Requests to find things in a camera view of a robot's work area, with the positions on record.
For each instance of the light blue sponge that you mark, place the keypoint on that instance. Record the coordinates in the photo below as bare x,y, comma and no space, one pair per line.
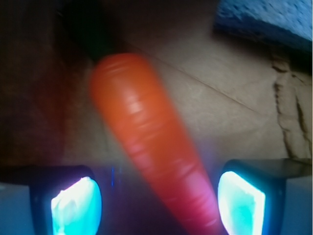
285,22

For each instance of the orange toy carrot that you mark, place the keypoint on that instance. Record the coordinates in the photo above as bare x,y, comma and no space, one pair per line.
130,98

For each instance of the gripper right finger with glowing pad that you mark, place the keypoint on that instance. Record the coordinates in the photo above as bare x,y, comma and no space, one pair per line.
266,197

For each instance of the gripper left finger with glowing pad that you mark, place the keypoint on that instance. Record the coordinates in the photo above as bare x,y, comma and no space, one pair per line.
49,200

